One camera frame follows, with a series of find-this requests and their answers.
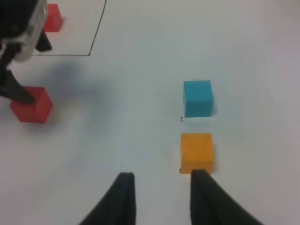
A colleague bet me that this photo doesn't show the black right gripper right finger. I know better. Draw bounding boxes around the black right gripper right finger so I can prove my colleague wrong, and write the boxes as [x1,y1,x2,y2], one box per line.
[190,169,261,225]

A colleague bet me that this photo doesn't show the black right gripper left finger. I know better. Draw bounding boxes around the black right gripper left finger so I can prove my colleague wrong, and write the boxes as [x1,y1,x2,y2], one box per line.
[81,172,136,225]

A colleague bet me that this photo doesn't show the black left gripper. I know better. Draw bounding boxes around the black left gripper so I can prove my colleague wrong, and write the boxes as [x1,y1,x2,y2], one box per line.
[0,0,52,104]

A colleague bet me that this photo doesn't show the orange block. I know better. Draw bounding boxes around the orange block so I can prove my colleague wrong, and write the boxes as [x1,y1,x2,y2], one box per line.
[180,133,214,174]

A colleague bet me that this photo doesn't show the blue block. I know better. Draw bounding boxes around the blue block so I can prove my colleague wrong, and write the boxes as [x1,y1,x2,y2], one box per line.
[183,80,214,118]

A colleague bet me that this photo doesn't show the red template block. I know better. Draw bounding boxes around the red template block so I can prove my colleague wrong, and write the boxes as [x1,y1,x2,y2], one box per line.
[44,4,63,32]

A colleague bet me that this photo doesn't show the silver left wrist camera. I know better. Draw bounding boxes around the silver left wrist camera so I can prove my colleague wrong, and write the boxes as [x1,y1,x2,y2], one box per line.
[13,0,48,61]

